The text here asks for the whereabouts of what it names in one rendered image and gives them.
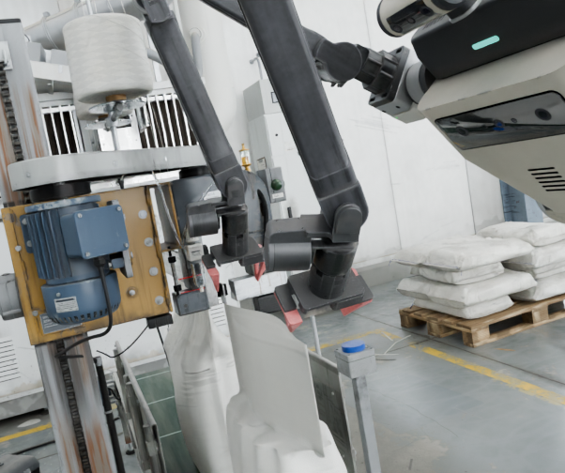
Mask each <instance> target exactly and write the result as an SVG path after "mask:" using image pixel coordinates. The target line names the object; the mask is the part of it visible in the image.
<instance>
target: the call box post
mask: <svg viewBox="0 0 565 473"><path fill-rule="evenodd" d="M351 380H352V386H353V391H354V398H355V404H356V409H357V415H358V421H359V431H360V437H361V443H362V448H363V454H364V460H365V466H366V472H367V473H381V468H380V463H379V457H378V451H377V445H376V439H375V433H374V423H373V417H372V410H371V405H370V399H369V393H368V388H367V381H366V375H363V376H359V377H356V378H353V379H351Z"/></svg>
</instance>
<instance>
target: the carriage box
mask: <svg viewBox="0 0 565 473"><path fill-rule="evenodd" d="M97 194H98V195H100V199H101V201H99V202H96V203H97V204H99V207H101V206H107V202H108V201H111V200H116V199H117V200H118V203H119V204H120V205H121V207H122V210H123V214H125V218H126V219H125V224H126V229H127V234H128V239H129V244H130V251H131V252H132V255H133V258H131V260H132V265H131V267H132V272H133V277H131V278H126V277H125V276H124V275H123V274H122V273H121V272H120V268H115V269H112V268H110V270H115V271H116V274H117V279H118V284H119V290H120V295H121V302H120V304H119V307H118V309H117V310H116V311H115V312H113V326H115V325H120V324H124V323H128V322H131V321H135V320H139V319H143V318H147V317H151V316H155V315H159V314H163V313H168V312H173V311H174V310H173V305H172V300H171V295H170V290H169V285H168V281H167V276H166V271H165V266H164V261H163V256H162V252H161V246H160V238H159V233H158V227H157V223H156V218H155V213H154V208H153V204H152V199H151V193H150V188H149V187H148V185H143V186H138V187H131V188H125V189H120V190H114V191H104V192H98V193H92V194H87V195H80V196H75V197H69V199H70V198H77V197H83V196H89V195H97ZM53 201H57V200H52V201H46V202H40V203H34V204H29V205H22V206H12V207H6V208H1V215H0V222H2V223H3V224H4V226H5V231H6V236H7V240H8V247H9V252H10V256H11V261H12V265H13V269H14V273H15V278H16V282H17V286H18V290H19V295H20V299H21V303H22V307H23V315H24V320H25V324H26V328H27V332H28V337H29V341H30V345H36V344H40V343H46V342H49V341H53V340H58V339H62V338H66V337H69V336H73V335H77V334H81V333H85V332H89V331H93V330H97V329H101V328H107V327H108V325H109V317H108V315H107V316H104V317H101V318H99V319H96V320H92V321H88V322H84V323H82V325H80V326H77V327H73V328H66V329H62V330H58V331H55V332H51V333H47V334H44V333H43V329H42V325H41V321H40V317H39V315H40V314H43V313H46V307H45V303H44V299H43V295H42V292H41V288H40V287H41V286H42V285H43V284H45V283H46V280H44V279H40V278H39V277H38V271H37V267H36V262H35V258H34V254H33V253H28V252H27V251H26V248H25V244H24V239H23V231H22V227H21V223H20V216H22V215H25V214H26V213H25V211H24V208H25V207H26V206H32V205H37V204H43V203H48V202H53Z"/></svg>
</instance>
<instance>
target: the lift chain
mask: <svg viewBox="0 0 565 473"><path fill-rule="evenodd" d="M4 67H5V65H3V63H2V64H0V69H3V71H0V76H4V75H5V76H6V77H5V78H0V89H1V95H2V98H3V103H4V107H5V111H6V117H7V121H8V126H9V132H10V138H11V141H12V145H13V151H14V154H15V160H16V162H18V160H24V155H23V149H22V143H21V141H20V135H19V130H18V127H16V126H17V121H16V117H15V114H14V113H13V112H14V108H13V104H12V100H11V95H10V91H9V86H8V78H7V74H6V71H5V70H4ZM1 83H6V85H2V84H1ZM3 90H7V92H6V93H4V92H2V91H3ZM6 97H9V99H5V98H6ZM6 104H10V105H11V106H9V107H7V106H6ZM10 111H12V114H8V112H10ZM10 118H14V120H12V121H9V119H10ZM13 125H15V128H12V127H11V126H13ZM12 132H17V134H15V135H12V134H11V133H12ZM16 139H18V141H19V142H14V140H16ZM15 146H19V147H20V148H17V149H16V148H14V147H15ZM18 153H21V154H22V155H21V156H17V154H18ZM29 192H30V191H23V196H24V201H25V204H26V205H27V202H31V200H30V197H26V196H25V195H28V194H29ZM58 342H62V343H60V344H58ZM63 342H64V339H63V338H62V339H58V340H55V343H56V349H57V353H59V352H60V351H62V350H60V351H59V348H64V349H65V344H64V343H63ZM59 361H60V367H61V370H62V375H63V380H64V382H65V388H66V394H67V395H68V401H69V408H70V414H71V418H72V421H73V426H74V432H75V434H76V439H77V444H78V449H79V452H80V457H81V462H82V466H83V470H84V473H92V470H91V464H90V462H89V457H88V451H87V448H86V444H85V439H84V432H83V427H82V422H81V419H80V414H79V408H78V406H77V401H76V395H75V392H74V387H73V383H72V381H71V380H72V379H71V374H70V369H69V362H68V358H66V359H59ZM62 361H66V363H63V364H62V363H61V362H62ZM66 367H68V368H67V369H66V370H64V369H63V368H66ZM65 374H69V375H68V376H64V375H65ZM68 380H70V382H68V383H67V382H66V381H68ZM68 387H72V389H68ZM72 392H73V395H70V396H69V394H70V393H72ZM73 399H74V401H75V402H70V400H73ZM75 405H76V407H74V408H71V407H72V406H75ZM74 412H77V414H75V415H73V413H74ZM75 419H79V420H75ZM79 424H80V426H79V427H75V425H79ZM79 431H81V433H79V434H77V432H79ZM80 437H82V438H83V439H80V440H79V439H78V438H80ZM80 444H84V445H83V446H81V447H80ZM81 450H85V451H84V452H81ZM84 456H86V458H83V457H84ZM87 462H88V464H87V465H84V463H87ZM88 468H89V470H87V471H85V470H86V469H88Z"/></svg>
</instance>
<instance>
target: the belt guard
mask: <svg viewBox="0 0 565 473"><path fill-rule="evenodd" d="M203 166H207V165H206V161H205V159H204V156H203V154H202V151H201V149H200V146H199V145H183V146H169V147H154V148H140V149H125V150H111V151H96V152H82V153H70V154H62V155H55V156H49V157H42V158H36V159H31V160H23V161H19V162H15V163H12V164H10V165H9V166H8V175H9V180H10V185H11V188H12V191H30V190H34V189H39V188H45V187H50V186H53V184H54V183H60V182H65V184H68V183H75V182H83V181H88V182H94V181H101V180H108V179H115V178H121V176H122V175H123V174H126V175H125V177H129V176H136V175H149V174H151V173H150V171H153V172H154V174H155V173H162V172H169V171H176V170H181V171H182V170H187V169H191V168H197V167H203ZM167 169H168V170H167Z"/></svg>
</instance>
